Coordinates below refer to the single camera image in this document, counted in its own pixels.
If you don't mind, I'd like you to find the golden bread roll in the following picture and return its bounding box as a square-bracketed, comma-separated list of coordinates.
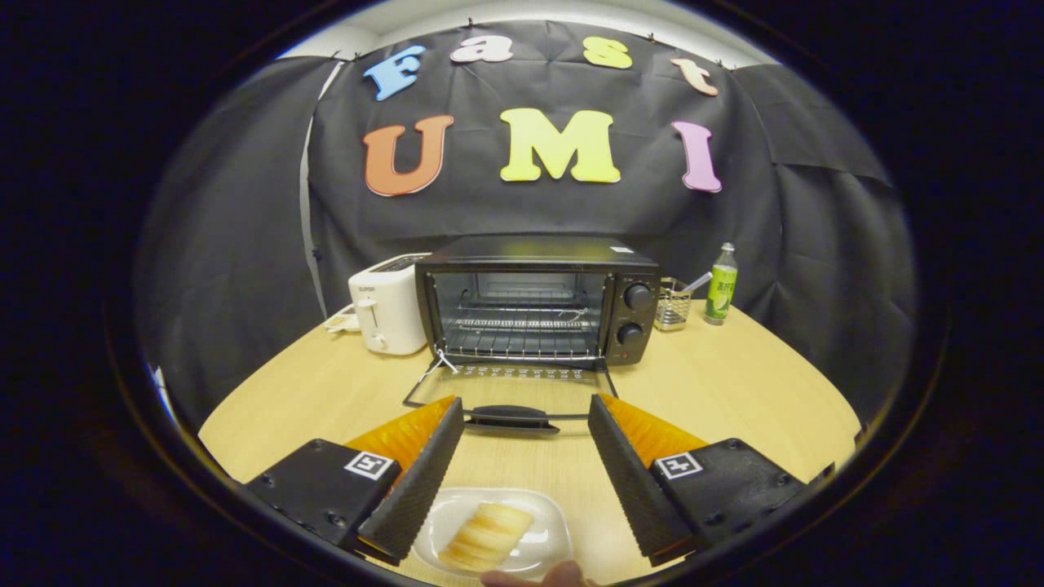
[438, 502, 535, 572]

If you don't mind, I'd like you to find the green drink bottle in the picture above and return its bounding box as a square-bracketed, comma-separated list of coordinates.
[705, 242, 739, 326]

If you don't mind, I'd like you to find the black toaster oven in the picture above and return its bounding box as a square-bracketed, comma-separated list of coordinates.
[402, 235, 661, 435]

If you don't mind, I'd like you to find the white plate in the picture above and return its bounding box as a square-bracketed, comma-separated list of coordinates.
[412, 488, 573, 580]

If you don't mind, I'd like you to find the white toaster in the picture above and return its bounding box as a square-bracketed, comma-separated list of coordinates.
[348, 253, 431, 356]

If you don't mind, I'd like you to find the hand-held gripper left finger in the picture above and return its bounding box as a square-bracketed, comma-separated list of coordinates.
[245, 396, 466, 565]

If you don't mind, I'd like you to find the black backdrop cloth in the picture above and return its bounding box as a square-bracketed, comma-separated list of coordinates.
[135, 20, 918, 429]

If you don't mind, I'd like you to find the wire mesh holder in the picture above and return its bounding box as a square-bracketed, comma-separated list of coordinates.
[654, 277, 692, 331]

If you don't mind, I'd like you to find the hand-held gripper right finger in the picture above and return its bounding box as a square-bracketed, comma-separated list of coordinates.
[587, 394, 837, 567]

